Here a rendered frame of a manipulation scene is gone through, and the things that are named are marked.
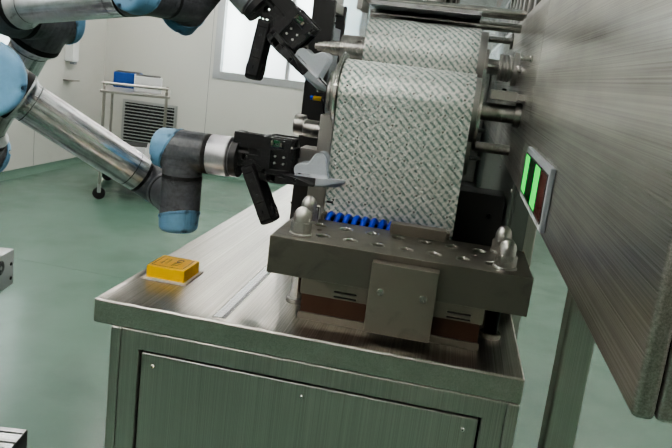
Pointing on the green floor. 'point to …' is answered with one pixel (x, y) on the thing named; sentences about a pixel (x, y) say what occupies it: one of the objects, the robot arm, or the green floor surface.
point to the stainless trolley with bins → (130, 84)
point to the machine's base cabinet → (279, 402)
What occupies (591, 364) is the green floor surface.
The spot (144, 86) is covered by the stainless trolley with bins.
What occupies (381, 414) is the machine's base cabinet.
